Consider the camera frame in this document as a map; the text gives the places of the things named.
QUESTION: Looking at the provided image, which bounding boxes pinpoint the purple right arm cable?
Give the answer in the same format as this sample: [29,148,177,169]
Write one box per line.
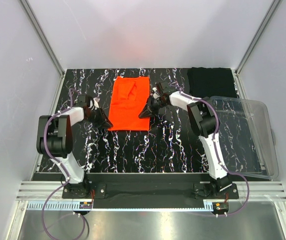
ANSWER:
[170,83,250,217]

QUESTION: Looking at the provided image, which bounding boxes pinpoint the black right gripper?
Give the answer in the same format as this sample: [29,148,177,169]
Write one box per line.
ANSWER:
[138,96,167,120]

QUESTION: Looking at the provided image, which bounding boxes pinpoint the orange t shirt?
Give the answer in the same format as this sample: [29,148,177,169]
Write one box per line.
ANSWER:
[108,76,150,131]

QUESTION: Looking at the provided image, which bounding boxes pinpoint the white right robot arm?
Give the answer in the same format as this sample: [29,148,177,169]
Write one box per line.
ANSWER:
[138,81,233,198]

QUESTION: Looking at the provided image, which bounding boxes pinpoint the slotted cable duct rail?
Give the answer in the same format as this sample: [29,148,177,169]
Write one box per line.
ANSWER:
[27,200,213,212]

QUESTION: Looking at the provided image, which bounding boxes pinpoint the left aluminium frame post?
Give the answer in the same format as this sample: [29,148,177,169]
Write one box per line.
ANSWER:
[18,0,65,77]

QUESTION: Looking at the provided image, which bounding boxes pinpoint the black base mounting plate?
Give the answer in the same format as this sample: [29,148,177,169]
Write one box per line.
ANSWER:
[31,172,239,209]

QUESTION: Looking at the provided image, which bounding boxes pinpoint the left orange connector block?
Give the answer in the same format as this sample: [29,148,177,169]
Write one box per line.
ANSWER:
[79,201,93,209]

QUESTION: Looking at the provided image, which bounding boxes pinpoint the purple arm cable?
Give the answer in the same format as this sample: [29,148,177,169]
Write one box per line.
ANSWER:
[41,87,91,238]
[170,83,250,217]

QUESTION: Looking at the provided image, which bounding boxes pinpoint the aluminium frame post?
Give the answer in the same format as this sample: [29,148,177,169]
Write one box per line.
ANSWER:
[235,0,283,75]
[18,0,65,77]

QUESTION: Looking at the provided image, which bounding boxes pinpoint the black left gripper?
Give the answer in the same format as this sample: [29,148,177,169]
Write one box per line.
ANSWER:
[85,106,113,130]

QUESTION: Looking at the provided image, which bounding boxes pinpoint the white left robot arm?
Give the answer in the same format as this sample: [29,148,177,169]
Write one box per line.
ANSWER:
[36,94,113,199]

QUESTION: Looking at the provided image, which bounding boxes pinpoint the folded black t shirt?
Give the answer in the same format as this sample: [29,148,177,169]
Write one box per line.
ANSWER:
[187,67,239,98]

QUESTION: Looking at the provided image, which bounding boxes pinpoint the clear plastic bin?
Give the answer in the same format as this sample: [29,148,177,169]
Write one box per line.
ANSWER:
[211,96,279,180]

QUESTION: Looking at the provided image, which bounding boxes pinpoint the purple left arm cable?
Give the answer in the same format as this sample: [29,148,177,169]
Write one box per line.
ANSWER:
[41,87,91,238]

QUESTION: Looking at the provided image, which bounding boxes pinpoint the right aluminium frame post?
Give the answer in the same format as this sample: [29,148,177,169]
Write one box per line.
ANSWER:
[235,0,283,75]

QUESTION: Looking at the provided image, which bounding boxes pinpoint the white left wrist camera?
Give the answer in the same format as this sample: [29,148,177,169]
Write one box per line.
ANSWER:
[88,97,100,111]

